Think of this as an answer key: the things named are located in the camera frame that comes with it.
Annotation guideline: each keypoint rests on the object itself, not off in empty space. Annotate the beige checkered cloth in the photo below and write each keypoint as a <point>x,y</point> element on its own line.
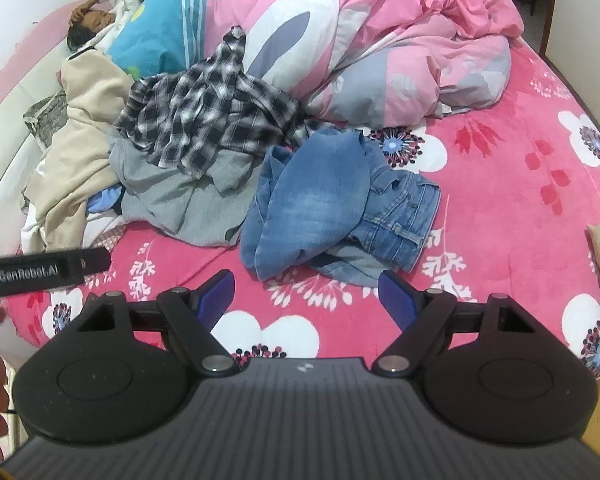
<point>107,241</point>

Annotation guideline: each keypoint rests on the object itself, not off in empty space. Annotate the black white plaid shirt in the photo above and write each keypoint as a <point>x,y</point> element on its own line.
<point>205,105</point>

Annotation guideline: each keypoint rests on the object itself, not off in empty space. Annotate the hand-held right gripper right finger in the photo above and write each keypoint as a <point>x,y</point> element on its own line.
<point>396,300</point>

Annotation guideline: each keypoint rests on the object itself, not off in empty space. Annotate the beige garment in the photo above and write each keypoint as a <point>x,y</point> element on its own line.
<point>80,130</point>

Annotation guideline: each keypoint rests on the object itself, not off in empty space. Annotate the grey patterned cloth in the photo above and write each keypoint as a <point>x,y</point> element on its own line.
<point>47,120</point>

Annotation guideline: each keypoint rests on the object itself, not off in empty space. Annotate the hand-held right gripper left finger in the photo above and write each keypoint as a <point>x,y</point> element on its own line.
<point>219,297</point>

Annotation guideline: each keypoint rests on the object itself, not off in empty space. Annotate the pink floral bed sheet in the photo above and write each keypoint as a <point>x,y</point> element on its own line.
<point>505,185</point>

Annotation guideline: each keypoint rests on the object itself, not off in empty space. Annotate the light blue cloth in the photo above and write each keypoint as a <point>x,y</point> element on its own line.
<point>105,200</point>

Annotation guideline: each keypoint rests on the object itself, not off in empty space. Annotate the brown wooden furniture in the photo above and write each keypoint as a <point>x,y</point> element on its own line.
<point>547,5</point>

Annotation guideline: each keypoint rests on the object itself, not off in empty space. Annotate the blue jeans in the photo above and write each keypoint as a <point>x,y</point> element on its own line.
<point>305,195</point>

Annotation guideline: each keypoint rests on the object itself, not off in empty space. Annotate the white cloth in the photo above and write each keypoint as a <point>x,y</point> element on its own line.
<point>105,222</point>

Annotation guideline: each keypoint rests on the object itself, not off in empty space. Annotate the grey sweatshirt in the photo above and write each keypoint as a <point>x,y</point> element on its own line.
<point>180,200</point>

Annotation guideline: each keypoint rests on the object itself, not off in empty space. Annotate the pink patterned quilt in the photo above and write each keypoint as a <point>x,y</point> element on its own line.
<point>380,60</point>

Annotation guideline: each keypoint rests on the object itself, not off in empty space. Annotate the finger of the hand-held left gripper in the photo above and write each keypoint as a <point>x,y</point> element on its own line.
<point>95,261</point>

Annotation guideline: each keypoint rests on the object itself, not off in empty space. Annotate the white and pink headboard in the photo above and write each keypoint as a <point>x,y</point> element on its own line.
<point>0,160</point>

